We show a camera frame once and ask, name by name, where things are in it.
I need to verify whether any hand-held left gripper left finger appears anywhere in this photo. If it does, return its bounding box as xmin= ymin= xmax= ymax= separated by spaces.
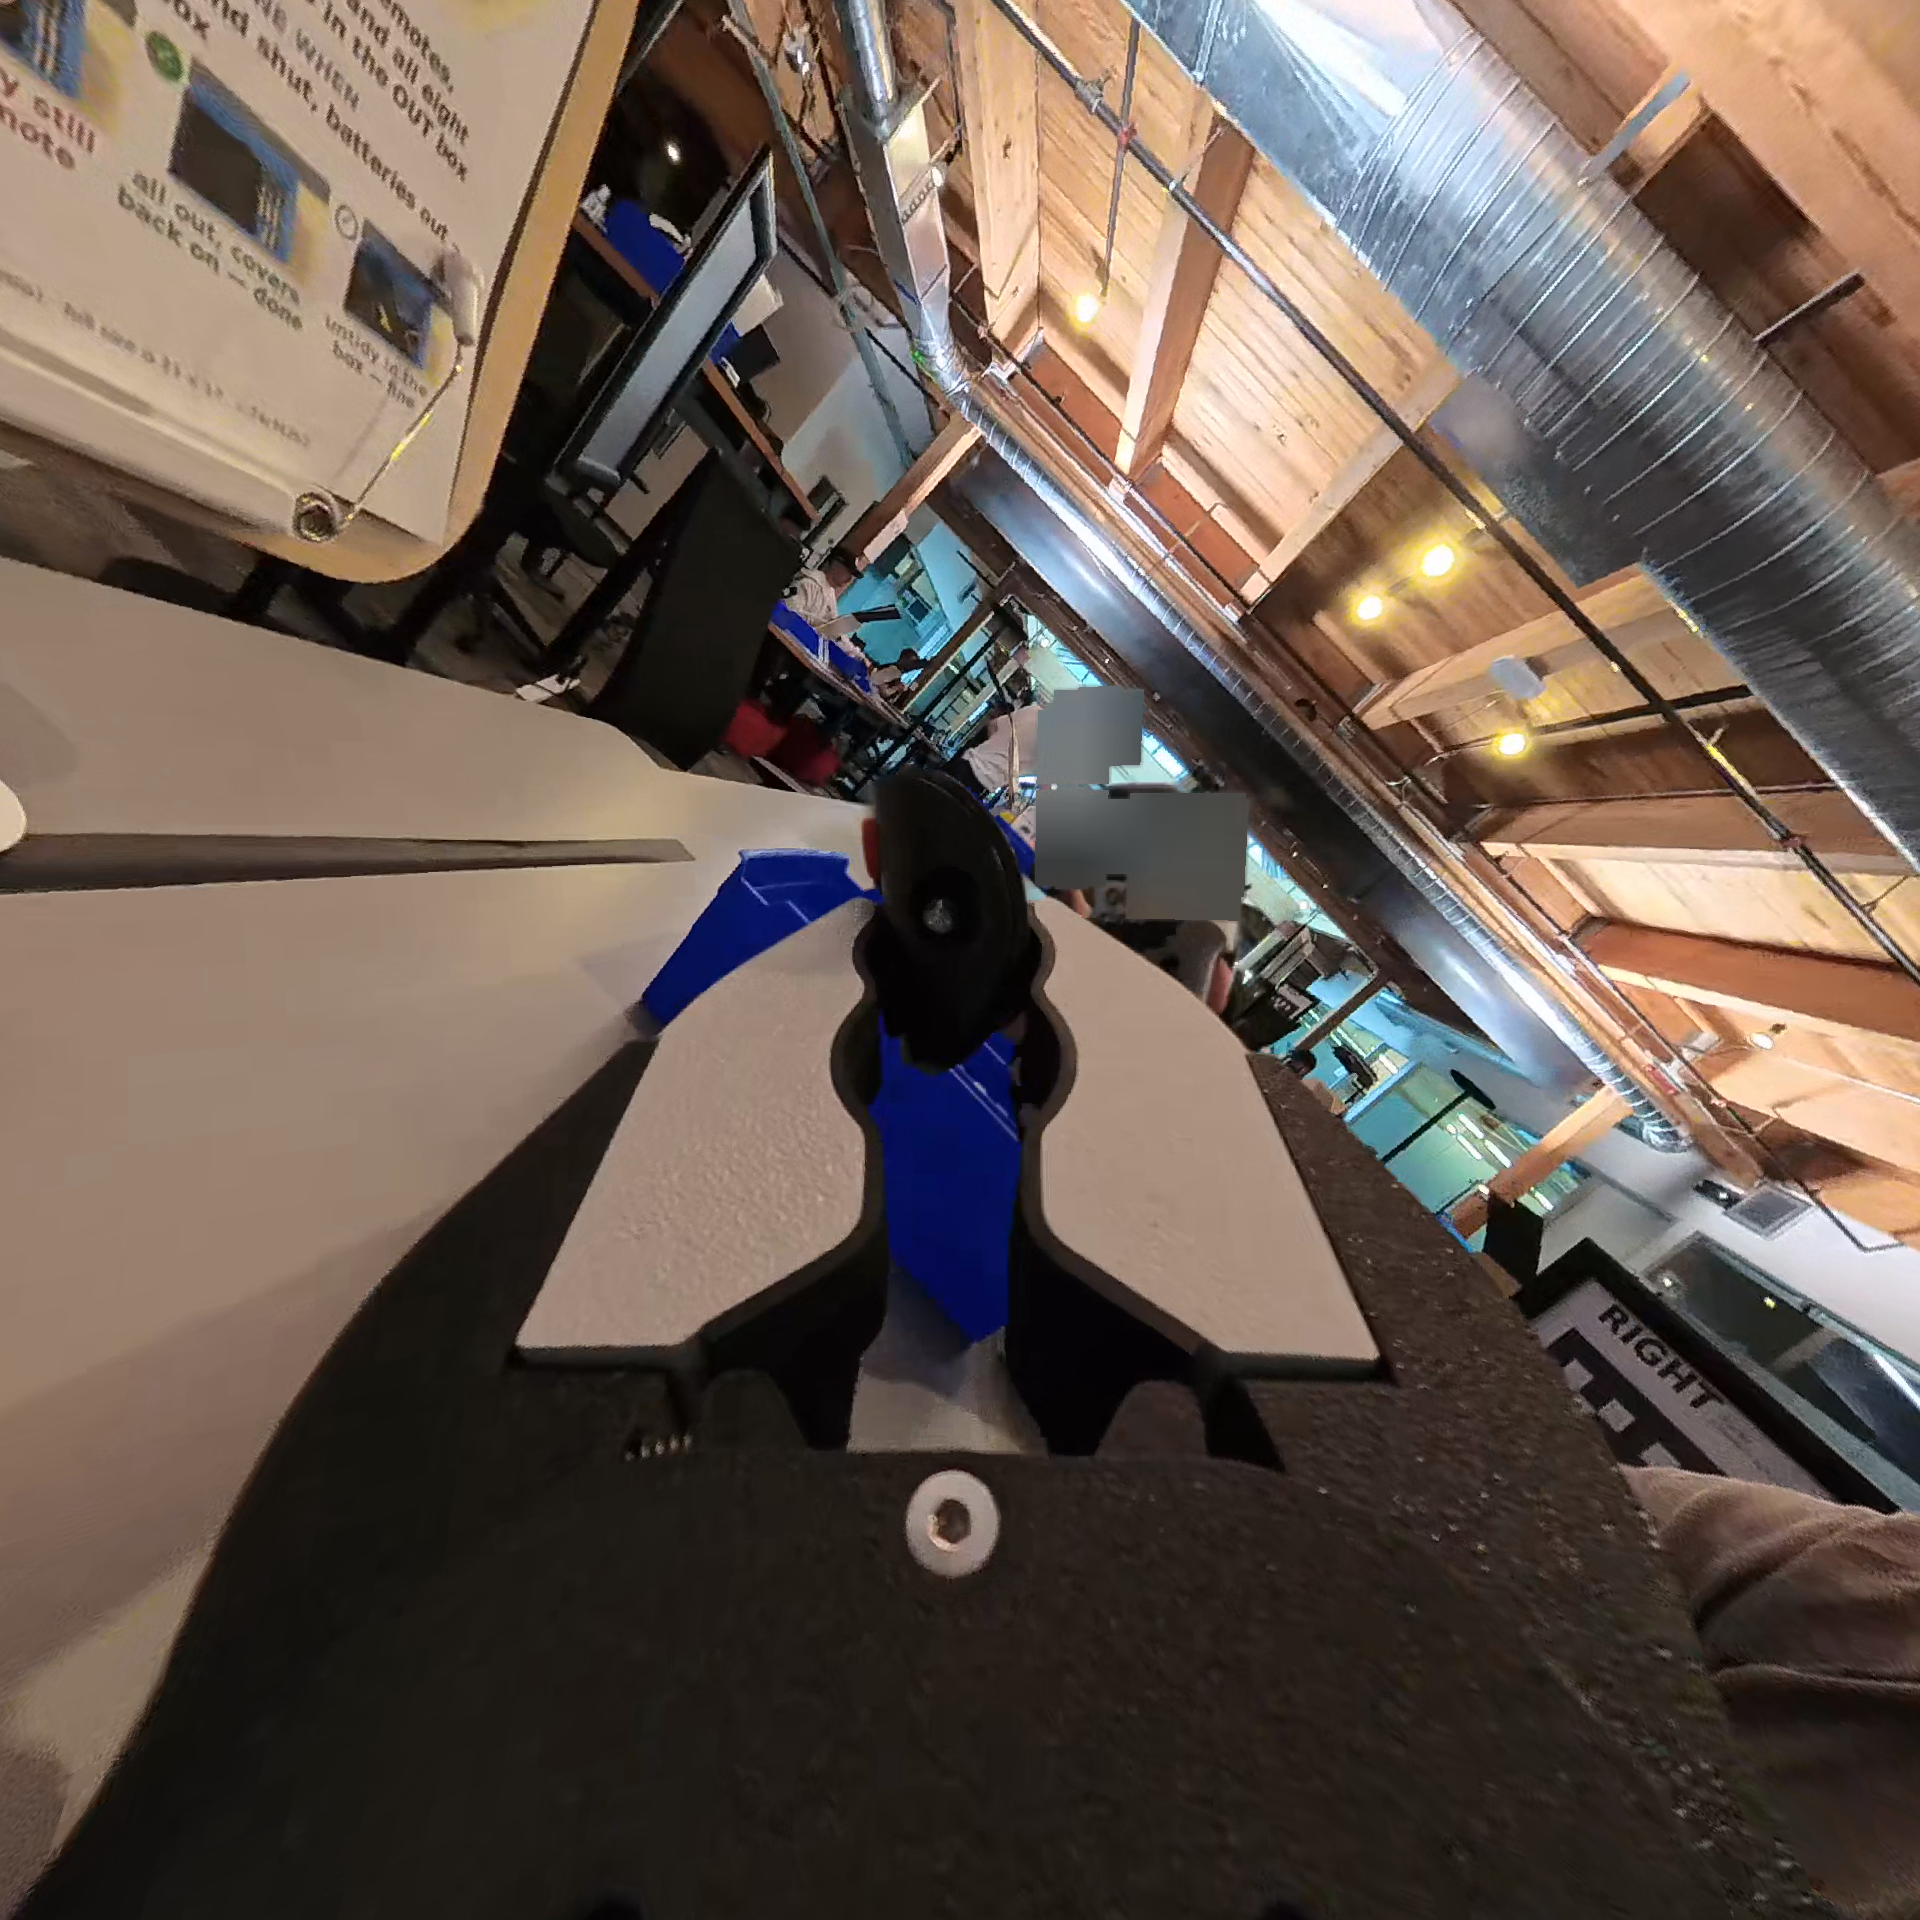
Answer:
xmin=509 ymin=897 xmax=897 ymax=1374

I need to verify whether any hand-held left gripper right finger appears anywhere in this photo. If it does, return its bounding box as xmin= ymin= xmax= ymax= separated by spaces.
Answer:
xmin=1013 ymin=900 xmax=1385 ymax=1385

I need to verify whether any blue plastic bin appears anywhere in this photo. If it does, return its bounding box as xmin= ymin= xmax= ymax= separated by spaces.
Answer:
xmin=643 ymin=848 xmax=1037 ymax=1344

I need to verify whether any black remote control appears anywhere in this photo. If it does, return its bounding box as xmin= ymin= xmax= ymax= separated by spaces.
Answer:
xmin=856 ymin=768 xmax=1045 ymax=1073

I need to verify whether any framed marker sign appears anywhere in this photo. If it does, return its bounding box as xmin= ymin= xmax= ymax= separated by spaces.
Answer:
xmin=1522 ymin=1247 xmax=1893 ymax=1508

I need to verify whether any row of blue bins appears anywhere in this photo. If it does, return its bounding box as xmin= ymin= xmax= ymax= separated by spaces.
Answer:
xmin=777 ymin=600 xmax=875 ymax=681

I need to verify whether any black framed monitor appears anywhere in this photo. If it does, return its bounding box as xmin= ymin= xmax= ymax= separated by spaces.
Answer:
xmin=547 ymin=147 xmax=780 ymax=506

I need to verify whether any wooden instruction poster board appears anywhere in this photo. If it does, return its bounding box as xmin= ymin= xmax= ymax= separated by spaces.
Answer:
xmin=0 ymin=0 xmax=640 ymax=588

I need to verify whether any large silver ventilation duct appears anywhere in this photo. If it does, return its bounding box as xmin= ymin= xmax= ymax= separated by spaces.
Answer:
xmin=1124 ymin=0 xmax=1920 ymax=874

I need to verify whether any rectangular metal duct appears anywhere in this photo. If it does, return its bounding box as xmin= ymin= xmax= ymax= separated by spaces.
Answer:
xmin=832 ymin=0 xmax=958 ymax=355

